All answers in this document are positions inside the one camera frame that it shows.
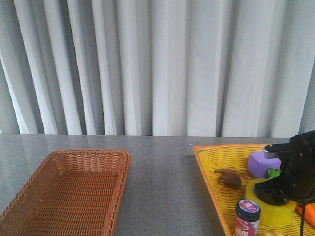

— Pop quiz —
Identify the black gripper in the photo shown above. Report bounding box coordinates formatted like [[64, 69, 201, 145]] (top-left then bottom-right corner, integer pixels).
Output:
[[254, 131, 315, 205]]

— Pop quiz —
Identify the yellow tape roll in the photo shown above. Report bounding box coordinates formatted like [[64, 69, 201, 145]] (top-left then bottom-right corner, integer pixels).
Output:
[[245, 178, 296, 228]]

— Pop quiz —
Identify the purple foam cube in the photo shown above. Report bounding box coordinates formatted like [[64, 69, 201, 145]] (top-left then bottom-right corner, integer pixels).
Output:
[[248, 151, 281, 178]]

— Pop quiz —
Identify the orange toy carrot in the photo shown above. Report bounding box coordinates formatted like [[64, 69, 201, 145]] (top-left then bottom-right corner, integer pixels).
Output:
[[267, 167, 315, 228]]

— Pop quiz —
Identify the brown toy animal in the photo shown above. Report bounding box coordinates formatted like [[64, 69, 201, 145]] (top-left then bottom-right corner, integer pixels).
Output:
[[214, 169, 242, 189]]

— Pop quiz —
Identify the small labelled drink bottle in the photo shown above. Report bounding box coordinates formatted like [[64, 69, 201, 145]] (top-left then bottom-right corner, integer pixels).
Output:
[[232, 199, 261, 236]]

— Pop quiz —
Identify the yellow woven basket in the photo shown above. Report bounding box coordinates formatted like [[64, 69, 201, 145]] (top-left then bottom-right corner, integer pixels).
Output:
[[194, 144, 301, 236]]

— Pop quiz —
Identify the toy croissant bread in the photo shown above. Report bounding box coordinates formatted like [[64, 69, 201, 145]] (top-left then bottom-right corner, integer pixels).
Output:
[[259, 230, 284, 236]]

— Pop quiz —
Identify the white pleated curtain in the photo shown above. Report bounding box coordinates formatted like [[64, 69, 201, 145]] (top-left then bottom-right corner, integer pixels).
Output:
[[0, 0, 315, 137]]

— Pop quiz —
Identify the brown wicker basket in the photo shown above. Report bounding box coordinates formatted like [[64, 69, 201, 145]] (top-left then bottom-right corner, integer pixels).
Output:
[[0, 149, 131, 236]]

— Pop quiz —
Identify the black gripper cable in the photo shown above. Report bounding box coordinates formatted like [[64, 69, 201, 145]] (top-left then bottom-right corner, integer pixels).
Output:
[[299, 200, 307, 236]]

